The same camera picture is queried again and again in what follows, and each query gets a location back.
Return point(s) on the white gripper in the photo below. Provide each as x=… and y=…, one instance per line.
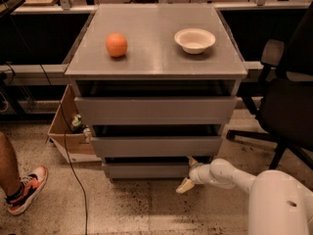
x=196, y=173

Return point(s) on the grey bottom drawer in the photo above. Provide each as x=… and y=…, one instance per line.
x=136, y=171

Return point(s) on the grey drawer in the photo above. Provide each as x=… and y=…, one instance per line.
x=122, y=111
x=136, y=171
x=124, y=147

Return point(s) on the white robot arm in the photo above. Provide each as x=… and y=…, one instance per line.
x=278, y=204

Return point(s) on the grey middle drawer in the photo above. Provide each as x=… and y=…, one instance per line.
x=124, y=147

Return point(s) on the grey top drawer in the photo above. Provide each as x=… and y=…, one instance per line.
x=122, y=111

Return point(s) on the grey drawer cabinet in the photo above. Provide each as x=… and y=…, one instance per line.
x=155, y=66

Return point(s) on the black office chair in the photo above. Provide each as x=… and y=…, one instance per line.
x=285, y=112

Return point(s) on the cardboard box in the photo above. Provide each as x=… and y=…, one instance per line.
x=75, y=147

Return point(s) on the green white item in box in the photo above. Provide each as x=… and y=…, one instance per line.
x=77, y=124

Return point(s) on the white paper bowl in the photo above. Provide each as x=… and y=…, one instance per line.
x=194, y=40

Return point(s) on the orange fruit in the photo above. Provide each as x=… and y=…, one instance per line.
x=116, y=45

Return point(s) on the orange white sneaker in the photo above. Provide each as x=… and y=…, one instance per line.
x=30, y=186

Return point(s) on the person's bare leg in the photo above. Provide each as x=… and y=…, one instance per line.
x=9, y=173

